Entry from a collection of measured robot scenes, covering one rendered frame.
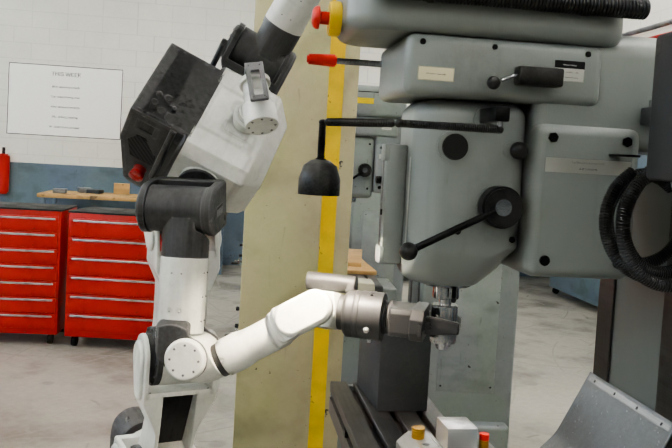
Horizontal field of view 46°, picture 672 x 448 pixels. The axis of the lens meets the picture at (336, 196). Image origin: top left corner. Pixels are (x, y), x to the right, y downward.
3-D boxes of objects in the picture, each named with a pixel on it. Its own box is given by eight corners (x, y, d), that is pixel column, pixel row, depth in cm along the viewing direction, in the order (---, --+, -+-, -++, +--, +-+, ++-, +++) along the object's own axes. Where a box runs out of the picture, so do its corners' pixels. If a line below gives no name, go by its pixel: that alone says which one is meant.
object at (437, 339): (451, 338, 145) (453, 307, 144) (459, 345, 140) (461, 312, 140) (426, 338, 144) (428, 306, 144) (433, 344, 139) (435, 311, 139)
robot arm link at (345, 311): (355, 336, 140) (294, 329, 143) (365, 340, 150) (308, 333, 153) (362, 273, 142) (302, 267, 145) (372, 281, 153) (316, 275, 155)
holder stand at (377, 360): (376, 411, 179) (381, 325, 178) (356, 383, 201) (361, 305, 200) (427, 411, 181) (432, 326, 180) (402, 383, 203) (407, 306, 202)
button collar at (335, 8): (329, 33, 133) (331, -3, 133) (325, 38, 139) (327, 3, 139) (341, 34, 133) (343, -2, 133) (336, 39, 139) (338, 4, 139)
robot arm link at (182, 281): (142, 378, 144) (150, 256, 145) (165, 366, 157) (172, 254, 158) (203, 383, 143) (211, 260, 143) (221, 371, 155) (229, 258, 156)
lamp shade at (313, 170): (288, 192, 135) (290, 156, 134) (319, 193, 140) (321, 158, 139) (318, 196, 129) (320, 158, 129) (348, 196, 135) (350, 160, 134)
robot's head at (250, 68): (243, 121, 156) (243, 100, 150) (237, 85, 160) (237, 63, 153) (275, 118, 157) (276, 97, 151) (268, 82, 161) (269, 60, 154)
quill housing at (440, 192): (410, 289, 130) (422, 95, 128) (386, 270, 150) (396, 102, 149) (520, 293, 133) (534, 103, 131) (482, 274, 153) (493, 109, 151)
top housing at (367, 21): (350, 24, 123) (356, -79, 123) (329, 46, 149) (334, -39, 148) (631, 47, 130) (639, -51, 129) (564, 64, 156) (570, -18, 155)
